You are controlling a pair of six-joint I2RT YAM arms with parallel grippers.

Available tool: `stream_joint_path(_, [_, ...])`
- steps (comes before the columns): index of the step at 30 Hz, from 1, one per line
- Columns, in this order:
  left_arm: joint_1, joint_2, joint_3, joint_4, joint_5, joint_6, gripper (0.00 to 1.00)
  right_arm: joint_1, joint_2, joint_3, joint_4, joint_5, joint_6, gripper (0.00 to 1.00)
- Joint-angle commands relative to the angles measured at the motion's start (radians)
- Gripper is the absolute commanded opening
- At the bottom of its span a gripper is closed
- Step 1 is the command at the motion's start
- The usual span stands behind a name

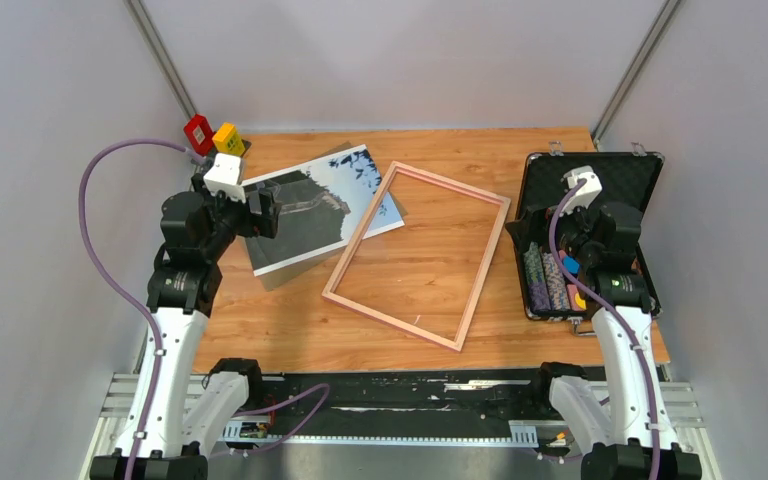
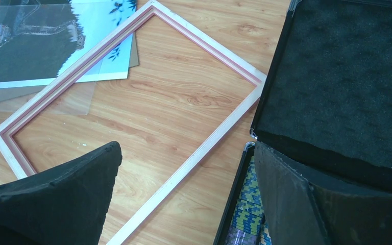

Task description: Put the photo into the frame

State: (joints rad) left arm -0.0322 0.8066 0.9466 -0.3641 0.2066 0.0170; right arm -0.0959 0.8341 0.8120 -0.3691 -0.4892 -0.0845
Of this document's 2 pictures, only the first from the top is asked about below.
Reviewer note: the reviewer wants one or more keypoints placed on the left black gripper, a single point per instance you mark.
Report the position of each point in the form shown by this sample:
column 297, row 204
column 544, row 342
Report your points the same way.
column 263, row 223

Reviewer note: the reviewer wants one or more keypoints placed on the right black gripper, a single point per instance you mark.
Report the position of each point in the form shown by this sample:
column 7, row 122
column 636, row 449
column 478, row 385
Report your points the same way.
column 535, row 218

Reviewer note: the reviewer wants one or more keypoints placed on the Great Wall photo print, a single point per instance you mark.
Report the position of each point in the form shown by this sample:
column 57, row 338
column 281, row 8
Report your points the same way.
column 324, row 208

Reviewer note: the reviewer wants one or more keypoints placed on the wooden picture frame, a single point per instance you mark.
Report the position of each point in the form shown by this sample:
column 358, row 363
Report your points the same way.
column 419, row 260

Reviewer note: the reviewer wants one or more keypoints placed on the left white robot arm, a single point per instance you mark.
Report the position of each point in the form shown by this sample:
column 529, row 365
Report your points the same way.
column 161, row 438

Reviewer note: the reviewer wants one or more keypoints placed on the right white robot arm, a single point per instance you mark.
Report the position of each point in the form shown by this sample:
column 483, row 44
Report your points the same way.
column 628, row 435

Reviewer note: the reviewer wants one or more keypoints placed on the blue round chip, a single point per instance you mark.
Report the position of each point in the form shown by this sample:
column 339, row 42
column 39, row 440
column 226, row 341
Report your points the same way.
column 571, row 265

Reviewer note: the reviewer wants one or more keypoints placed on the yellow small box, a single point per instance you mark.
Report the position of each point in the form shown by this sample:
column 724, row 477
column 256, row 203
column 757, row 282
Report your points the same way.
column 227, row 140

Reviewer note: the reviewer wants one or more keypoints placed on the yellow round chip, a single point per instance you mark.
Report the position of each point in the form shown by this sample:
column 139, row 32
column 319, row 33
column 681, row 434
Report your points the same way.
column 577, row 302

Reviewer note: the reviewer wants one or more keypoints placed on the red small box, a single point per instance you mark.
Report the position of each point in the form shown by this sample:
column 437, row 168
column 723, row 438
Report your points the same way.
column 200, row 134

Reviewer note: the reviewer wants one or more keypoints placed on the black poker chip case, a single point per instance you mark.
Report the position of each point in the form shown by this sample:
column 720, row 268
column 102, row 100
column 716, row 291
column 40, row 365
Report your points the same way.
column 618, row 272

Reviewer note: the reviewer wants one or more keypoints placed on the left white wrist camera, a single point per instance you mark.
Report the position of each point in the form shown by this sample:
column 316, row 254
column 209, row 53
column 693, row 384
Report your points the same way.
column 225, row 176

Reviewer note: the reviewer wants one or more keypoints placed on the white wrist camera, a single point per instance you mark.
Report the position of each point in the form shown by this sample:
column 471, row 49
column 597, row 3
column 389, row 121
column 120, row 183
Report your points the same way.
column 584, row 186
column 225, row 176

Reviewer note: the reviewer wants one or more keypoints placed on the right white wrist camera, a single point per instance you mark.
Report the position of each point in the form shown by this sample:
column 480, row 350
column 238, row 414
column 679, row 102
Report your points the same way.
column 584, row 186

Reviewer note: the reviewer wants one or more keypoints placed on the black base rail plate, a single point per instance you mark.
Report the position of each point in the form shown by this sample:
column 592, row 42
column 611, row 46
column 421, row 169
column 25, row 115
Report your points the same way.
column 469, row 403

